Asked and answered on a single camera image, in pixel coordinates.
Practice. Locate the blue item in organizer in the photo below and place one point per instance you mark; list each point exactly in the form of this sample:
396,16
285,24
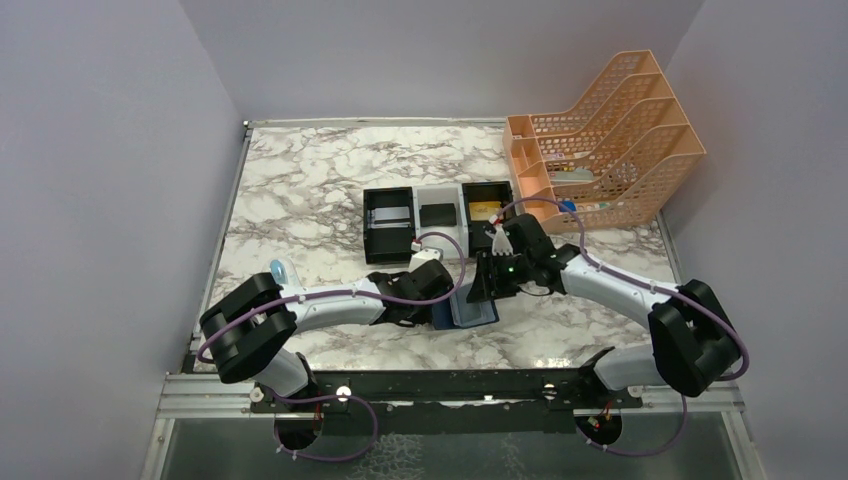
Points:
568,205

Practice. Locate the gold card in bin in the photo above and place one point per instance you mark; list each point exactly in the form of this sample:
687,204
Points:
483,210

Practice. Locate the blue card holder wallet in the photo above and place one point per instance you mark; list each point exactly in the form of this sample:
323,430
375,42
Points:
457,313

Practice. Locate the white middle sorting bin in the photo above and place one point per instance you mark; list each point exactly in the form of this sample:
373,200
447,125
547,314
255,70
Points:
437,194

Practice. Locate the black left sorting bin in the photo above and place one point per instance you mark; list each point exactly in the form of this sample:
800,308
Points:
387,245

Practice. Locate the black card in bin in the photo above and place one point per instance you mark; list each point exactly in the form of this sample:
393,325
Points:
438,215

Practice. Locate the black metal mounting rail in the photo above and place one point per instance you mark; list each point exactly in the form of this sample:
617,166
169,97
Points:
443,402

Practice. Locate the orange plastic file organizer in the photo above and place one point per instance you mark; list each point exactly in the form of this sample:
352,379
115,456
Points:
619,153

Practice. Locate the aluminium table frame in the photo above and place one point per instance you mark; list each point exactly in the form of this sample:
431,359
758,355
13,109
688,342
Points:
299,195

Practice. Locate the silver card in bin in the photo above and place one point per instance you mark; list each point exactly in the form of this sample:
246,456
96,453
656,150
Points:
389,217

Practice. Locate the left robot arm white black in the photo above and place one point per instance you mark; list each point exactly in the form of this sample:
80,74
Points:
245,332

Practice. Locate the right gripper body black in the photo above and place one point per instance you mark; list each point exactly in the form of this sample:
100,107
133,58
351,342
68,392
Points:
510,270

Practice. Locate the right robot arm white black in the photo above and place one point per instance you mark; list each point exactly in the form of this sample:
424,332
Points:
692,343

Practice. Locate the blue clear packaged item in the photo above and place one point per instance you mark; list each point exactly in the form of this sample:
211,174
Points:
280,271

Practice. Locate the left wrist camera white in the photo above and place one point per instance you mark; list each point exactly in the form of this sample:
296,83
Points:
422,256

